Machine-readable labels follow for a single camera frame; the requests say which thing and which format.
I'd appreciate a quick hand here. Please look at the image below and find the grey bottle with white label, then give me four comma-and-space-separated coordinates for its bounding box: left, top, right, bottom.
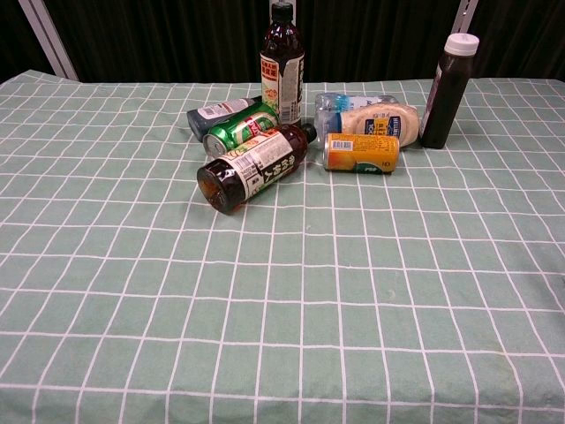
185, 95, 263, 142

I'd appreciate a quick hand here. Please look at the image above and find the perforated metal frame post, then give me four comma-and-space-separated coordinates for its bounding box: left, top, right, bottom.
454, 0, 480, 34

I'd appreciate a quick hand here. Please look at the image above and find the grey metal frame post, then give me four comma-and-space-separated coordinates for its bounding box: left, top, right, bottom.
16, 0, 80, 81

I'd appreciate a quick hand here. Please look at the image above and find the clear plastic water bottle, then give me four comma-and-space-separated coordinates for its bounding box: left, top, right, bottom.
313, 92, 399, 133

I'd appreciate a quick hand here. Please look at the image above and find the green checkered tablecloth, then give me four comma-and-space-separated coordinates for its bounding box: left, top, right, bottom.
0, 70, 565, 424

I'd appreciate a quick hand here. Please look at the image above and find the green beverage can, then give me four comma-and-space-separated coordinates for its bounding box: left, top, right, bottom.
202, 102, 281, 161

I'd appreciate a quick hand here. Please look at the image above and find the brown tea bottle white label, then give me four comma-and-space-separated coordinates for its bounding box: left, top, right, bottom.
260, 2, 306, 127
196, 123, 318, 216

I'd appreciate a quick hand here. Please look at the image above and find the orange beverage can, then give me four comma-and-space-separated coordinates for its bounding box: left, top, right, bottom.
323, 132, 401, 175

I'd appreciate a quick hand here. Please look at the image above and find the beige mayonnaise squeeze bottle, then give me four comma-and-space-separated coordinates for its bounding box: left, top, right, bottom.
340, 102, 421, 148

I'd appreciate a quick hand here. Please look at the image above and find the dark juice bottle white cap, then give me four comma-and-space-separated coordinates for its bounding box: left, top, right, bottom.
418, 33, 481, 149

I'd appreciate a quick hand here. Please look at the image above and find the black curtain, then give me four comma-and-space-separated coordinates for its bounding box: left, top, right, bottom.
0, 0, 565, 85

